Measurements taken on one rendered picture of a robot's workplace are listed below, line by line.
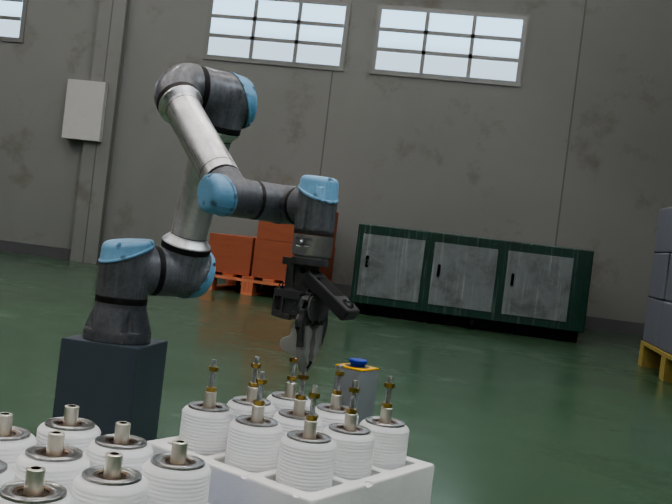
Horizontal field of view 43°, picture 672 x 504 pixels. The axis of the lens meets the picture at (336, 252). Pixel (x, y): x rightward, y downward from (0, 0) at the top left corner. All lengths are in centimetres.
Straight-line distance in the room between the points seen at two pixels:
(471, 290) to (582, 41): 315
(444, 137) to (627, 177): 180
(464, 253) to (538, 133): 228
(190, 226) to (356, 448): 72
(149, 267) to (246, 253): 545
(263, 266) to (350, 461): 585
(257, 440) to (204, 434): 12
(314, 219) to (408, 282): 517
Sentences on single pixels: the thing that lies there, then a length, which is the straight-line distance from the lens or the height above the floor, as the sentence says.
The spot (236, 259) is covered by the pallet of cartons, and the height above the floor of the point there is 29.
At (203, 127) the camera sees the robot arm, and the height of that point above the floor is 77.
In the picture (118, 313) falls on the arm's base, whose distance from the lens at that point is 193.
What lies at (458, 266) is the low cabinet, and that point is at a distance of 668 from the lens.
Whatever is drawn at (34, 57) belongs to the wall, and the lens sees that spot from 994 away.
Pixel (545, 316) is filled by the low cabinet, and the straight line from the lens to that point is 672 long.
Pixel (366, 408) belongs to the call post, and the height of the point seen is 23.
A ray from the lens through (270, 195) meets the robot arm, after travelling 161.
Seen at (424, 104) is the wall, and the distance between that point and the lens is 865.
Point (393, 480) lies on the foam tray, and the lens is 157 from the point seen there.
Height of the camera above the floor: 59
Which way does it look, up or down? 1 degrees down
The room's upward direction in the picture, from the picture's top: 7 degrees clockwise
